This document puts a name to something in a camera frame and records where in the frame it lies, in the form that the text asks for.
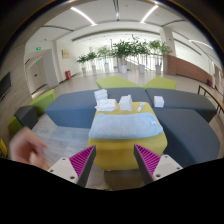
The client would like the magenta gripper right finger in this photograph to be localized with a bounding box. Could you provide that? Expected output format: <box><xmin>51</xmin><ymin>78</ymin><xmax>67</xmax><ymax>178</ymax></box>
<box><xmin>133</xmin><ymin>143</ymin><xmax>184</xmax><ymax>186</ymax></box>

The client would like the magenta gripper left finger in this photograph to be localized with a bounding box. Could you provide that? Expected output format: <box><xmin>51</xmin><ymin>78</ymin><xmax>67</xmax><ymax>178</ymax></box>
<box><xmin>46</xmin><ymin>144</ymin><xmax>97</xmax><ymax>188</ymax></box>

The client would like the light blue towel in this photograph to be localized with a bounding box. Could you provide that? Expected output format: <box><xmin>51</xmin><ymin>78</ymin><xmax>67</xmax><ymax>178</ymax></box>
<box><xmin>89</xmin><ymin>113</ymin><xmax>163</xmax><ymax>139</ymax></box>

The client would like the bare human hand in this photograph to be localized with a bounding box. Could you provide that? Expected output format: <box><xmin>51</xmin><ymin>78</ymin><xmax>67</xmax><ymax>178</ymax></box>
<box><xmin>9</xmin><ymin>127</ymin><xmax>50</xmax><ymax>170</ymax></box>

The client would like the yellow ottoman table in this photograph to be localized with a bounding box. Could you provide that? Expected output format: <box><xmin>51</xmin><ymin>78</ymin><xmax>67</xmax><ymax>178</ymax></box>
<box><xmin>88</xmin><ymin>102</ymin><xmax>167</xmax><ymax>170</ymax></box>

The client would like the small white tube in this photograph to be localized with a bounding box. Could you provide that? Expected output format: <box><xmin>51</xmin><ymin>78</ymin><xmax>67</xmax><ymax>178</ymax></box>
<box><xmin>137</xmin><ymin>102</ymin><xmax>145</xmax><ymax>112</ymax></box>

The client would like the small white box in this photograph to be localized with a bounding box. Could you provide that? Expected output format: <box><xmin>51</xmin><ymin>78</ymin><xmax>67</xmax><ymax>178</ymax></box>
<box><xmin>153</xmin><ymin>96</ymin><xmax>164</xmax><ymax>108</ymax></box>

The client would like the white tissue box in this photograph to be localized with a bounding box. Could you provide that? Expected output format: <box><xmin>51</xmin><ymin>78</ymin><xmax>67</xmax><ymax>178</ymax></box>
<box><xmin>119</xmin><ymin>95</ymin><xmax>132</xmax><ymax>111</ymax></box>

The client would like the white packet with pink print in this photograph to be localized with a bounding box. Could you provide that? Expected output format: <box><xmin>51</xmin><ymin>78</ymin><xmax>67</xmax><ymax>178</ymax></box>
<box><xmin>96</xmin><ymin>99</ymin><xmax>117</xmax><ymax>111</ymax></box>

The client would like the blue-grey sofa back right section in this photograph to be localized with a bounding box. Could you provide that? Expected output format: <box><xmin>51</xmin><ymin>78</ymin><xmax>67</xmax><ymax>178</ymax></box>
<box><xmin>145</xmin><ymin>88</ymin><xmax>216</xmax><ymax>122</ymax></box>

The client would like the white folded cloth stack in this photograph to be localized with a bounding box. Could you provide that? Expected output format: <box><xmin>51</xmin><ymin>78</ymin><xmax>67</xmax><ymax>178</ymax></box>
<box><xmin>94</xmin><ymin>89</ymin><xmax>108</xmax><ymax>101</ymax></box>

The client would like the lime green ottoman left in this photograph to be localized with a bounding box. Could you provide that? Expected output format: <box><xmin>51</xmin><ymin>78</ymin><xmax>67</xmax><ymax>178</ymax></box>
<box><xmin>8</xmin><ymin>90</ymin><xmax>55</xmax><ymax>134</ymax></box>

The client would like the lime green ottoman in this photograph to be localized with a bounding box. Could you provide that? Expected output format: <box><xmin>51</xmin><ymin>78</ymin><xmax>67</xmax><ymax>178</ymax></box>
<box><xmin>8</xmin><ymin>90</ymin><xmax>55</xmax><ymax>134</ymax></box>
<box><xmin>143</xmin><ymin>77</ymin><xmax>176</xmax><ymax>90</ymax></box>
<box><xmin>96</xmin><ymin>76</ymin><xmax>137</xmax><ymax>89</ymax></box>

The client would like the dark grey cube stool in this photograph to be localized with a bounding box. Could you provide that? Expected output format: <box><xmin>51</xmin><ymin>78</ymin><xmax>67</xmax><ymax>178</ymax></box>
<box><xmin>14</xmin><ymin>106</ymin><xmax>38</xmax><ymax>129</ymax></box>

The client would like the lime green ottoman right back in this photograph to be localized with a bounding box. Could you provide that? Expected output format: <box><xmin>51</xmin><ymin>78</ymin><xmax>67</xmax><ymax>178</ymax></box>
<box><xmin>143</xmin><ymin>77</ymin><xmax>176</xmax><ymax>90</ymax></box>

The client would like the lime green ottoman centre back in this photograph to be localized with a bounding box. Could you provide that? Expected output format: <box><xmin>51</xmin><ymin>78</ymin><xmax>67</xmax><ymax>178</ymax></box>
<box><xmin>96</xmin><ymin>76</ymin><xmax>137</xmax><ymax>89</ymax></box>

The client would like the red fire extinguisher box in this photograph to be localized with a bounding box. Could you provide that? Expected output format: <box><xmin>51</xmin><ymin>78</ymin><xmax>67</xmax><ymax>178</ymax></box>
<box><xmin>65</xmin><ymin>70</ymin><xmax>71</xmax><ymax>80</ymax></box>

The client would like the potted plant far left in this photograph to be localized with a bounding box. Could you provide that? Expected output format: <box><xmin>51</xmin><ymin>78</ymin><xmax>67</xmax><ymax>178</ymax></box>
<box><xmin>77</xmin><ymin>54</ymin><xmax>88</xmax><ymax>74</ymax></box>

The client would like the potted plant white pot right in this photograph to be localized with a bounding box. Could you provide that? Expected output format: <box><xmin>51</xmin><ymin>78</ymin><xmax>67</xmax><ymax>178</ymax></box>
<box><xmin>132</xmin><ymin>36</ymin><xmax>148</xmax><ymax>74</ymax></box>

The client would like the potted plant white pot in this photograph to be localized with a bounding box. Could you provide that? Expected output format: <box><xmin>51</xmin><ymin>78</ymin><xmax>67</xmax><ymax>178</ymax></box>
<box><xmin>132</xmin><ymin>36</ymin><xmax>148</xmax><ymax>74</ymax></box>
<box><xmin>112</xmin><ymin>40</ymin><xmax>132</xmax><ymax>74</ymax></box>

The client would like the potted plant far right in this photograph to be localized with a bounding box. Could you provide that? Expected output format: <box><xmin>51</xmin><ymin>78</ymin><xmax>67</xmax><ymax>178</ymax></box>
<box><xmin>149</xmin><ymin>40</ymin><xmax>171</xmax><ymax>74</ymax></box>

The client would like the potted plant white pot centre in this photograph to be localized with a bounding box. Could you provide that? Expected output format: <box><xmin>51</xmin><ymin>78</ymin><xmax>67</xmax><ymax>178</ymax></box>
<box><xmin>112</xmin><ymin>40</ymin><xmax>132</xmax><ymax>74</ymax></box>

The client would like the wooden bench black frame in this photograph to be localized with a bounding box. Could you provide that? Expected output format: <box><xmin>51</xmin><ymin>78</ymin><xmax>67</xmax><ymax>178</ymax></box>
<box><xmin>198</xmin><ymin>84</ymin><xmax>224</xmax><ymax>113</ymax></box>

